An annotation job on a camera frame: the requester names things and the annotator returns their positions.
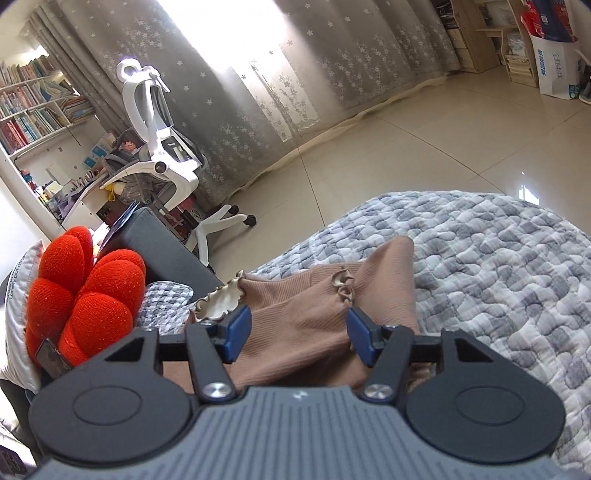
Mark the red pumpkin plush cushion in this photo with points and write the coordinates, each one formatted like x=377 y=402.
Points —
x=92 y=314

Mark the dark grey sofa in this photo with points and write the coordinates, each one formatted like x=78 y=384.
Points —
x=157 y=249

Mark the red and blue pack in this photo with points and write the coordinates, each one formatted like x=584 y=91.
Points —
x=549 y=18

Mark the grey flower-print curtain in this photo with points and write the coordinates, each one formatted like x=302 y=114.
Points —
x=346 y=60

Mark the tan ribbed sweater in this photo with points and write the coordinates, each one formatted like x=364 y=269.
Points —
x=300 y=323

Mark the white paper bag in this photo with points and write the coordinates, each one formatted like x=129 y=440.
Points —
x=554 y=69

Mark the wooden shelving unit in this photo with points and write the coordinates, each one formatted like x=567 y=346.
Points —
x=471 y=41

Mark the dark blue booklet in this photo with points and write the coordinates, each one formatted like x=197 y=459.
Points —
x=121 y=221

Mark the black smartphone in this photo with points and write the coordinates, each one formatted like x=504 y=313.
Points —
x=53 y=360

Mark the white office chair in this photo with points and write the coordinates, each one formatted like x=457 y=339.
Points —
x=161 y=147

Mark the white printed pillow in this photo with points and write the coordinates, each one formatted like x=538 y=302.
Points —
x=16 y=332

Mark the white bookshelf with books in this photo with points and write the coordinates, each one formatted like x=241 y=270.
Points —
x=27 y=120

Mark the grey checked quilted blanket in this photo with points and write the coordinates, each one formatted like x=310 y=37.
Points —
x=485 y=277

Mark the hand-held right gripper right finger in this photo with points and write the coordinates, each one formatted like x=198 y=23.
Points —
x=362 y=337

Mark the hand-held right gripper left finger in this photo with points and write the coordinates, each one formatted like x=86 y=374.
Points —
x=238 y=332

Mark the cluttered desk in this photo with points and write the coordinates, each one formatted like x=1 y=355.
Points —
x=87 y=203

